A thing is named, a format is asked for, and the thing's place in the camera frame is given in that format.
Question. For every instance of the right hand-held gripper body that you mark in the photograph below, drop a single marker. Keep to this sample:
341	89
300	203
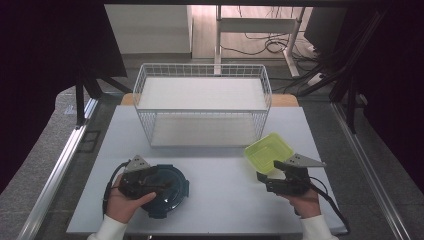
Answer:
293	181

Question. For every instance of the black metal stand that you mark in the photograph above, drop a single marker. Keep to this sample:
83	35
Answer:
350	100
80	100

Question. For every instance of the green rectangular lidded container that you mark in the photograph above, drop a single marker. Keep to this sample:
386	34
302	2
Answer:
266	151

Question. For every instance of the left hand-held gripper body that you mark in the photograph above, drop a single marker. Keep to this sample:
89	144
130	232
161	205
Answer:
133	181

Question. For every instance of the aluminium rail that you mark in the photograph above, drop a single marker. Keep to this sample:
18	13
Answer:
56	176
366	173

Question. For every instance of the dark curtain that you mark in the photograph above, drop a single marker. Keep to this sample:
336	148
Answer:
40	66
400	83

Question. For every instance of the white cabinet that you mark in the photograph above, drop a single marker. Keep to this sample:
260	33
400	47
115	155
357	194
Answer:
150	30

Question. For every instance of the white desk frame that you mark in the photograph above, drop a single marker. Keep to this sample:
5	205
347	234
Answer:
256	25

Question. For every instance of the person's right hand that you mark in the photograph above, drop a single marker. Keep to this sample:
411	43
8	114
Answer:
305	205

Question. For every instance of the wooden table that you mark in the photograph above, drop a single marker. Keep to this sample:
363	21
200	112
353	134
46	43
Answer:
285	100

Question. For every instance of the person's left hand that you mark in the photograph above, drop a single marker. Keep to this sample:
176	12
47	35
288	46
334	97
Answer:
121	208

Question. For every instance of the white power strip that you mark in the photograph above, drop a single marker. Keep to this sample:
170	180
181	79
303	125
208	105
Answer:
315	79

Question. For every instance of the round dark blue lidded container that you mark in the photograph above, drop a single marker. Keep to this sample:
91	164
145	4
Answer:
173	196

